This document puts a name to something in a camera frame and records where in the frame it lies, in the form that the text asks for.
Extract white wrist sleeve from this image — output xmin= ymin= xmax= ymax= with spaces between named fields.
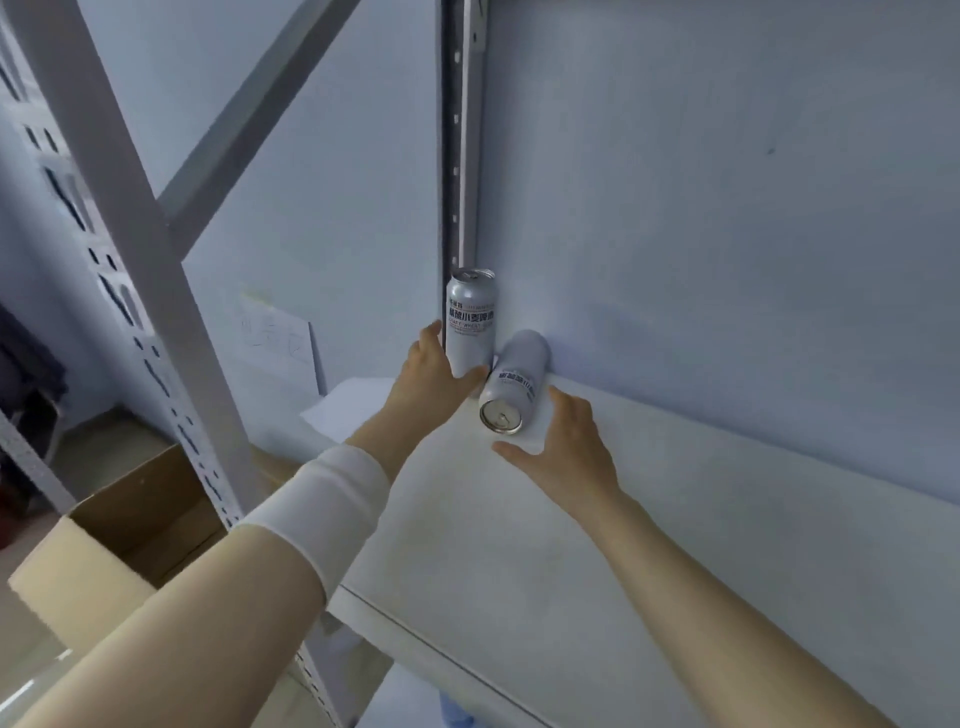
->
xmin=235 ymin=443 xmax=392 ymax=601

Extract person's left hand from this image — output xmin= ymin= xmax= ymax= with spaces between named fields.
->
xmin=373 ymin=320 xmax=490 ymax=455

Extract white paper sheet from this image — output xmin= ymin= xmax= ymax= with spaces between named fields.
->
xmin=239 ymin=296 xmax=326 ymax=396
xmin=299 ymin=377 xmax=400 ymax=445

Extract brown cardboard box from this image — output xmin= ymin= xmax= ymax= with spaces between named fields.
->
xmin=7 ymin=442 xmax=301 ymax=655

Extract person's right forearm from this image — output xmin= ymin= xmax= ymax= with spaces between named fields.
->
xmin=575 ymin=489 xmax=901 ymax=728

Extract white metal shelf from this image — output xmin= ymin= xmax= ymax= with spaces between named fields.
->
xmin=0 ymin=0 xmax=960 ymax=728

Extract silver beer can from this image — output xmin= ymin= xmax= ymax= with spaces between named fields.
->
xmin=445 ymin=267 xmax=501 ymax=381
xmin=478 ymin=328 xmax=555 ymax=436

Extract person's left forearm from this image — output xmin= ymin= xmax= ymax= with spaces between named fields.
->
xmin=14 ymin=418 xmax=421 ymax=728

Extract person's right hand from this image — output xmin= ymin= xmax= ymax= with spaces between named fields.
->
xmin=491 ymin=386 xmax=624 ymax=520

